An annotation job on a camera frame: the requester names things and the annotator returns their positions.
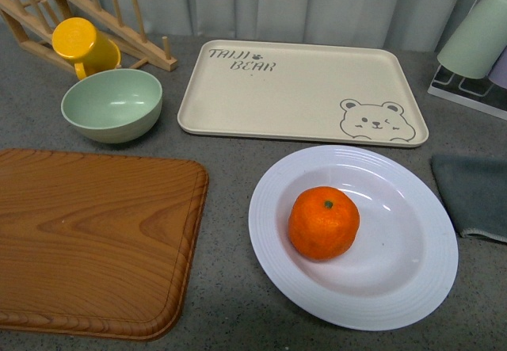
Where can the orange fruit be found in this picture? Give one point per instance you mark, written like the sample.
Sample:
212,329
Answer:
323,223

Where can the white round plate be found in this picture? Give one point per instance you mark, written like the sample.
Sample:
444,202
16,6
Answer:
403,262

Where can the yellow mug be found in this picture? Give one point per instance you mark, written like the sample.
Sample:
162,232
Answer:
86,48

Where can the beige bear tray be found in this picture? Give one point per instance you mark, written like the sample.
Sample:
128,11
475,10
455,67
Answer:
301,92

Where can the wooden dish rack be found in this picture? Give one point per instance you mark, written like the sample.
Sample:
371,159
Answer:
32,23

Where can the light green bowl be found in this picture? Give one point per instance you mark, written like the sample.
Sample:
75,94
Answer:
114,106

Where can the grey curtain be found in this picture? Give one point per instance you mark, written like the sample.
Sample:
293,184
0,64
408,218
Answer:
416,25

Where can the lilac cup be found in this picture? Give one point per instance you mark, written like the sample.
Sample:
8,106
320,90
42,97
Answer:
498,72

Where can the light green cup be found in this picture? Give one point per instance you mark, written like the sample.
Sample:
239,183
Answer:
478,41

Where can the grey cloth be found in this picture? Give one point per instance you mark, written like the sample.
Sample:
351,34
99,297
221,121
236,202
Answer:
473,190

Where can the wooden cutting board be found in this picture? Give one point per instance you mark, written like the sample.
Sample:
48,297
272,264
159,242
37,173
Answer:
97,245

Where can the clear acrylic cup stand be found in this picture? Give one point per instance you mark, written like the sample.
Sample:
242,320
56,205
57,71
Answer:
479,94

